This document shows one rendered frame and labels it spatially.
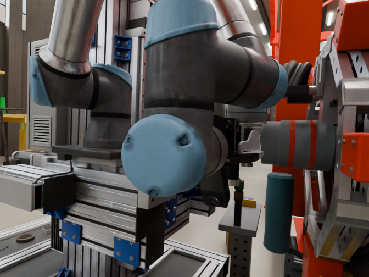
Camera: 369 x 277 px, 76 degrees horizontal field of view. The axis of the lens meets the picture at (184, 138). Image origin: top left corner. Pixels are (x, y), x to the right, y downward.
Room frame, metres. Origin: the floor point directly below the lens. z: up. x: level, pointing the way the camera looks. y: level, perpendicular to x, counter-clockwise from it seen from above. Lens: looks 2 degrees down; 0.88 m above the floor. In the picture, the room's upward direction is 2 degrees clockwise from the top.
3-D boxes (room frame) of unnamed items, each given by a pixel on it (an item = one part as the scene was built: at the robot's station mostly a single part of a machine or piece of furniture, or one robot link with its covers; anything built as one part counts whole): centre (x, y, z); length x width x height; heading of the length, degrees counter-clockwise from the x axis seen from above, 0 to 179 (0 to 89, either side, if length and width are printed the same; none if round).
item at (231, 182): (0.58, -0.12, 0.83); 0.04 x 0.04 x 0.16
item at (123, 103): (0.70, 0.23, 0.98); 0.13 x 0.12 x 0.14; 131
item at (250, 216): (1.24, -0.33, 0.44); 0.43 x 0.17 x 0.03; 159
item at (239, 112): (0.57, -0.15, 0.93); 0.09 x 0.05 x 0.05; 69
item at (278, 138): (0.68, -0.33, 0.85); 0.21 x 0.14 x 0.14; 69
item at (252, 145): (0.46, -0.14, 0.85); 0.09 x 0.03 x 0.06; 123
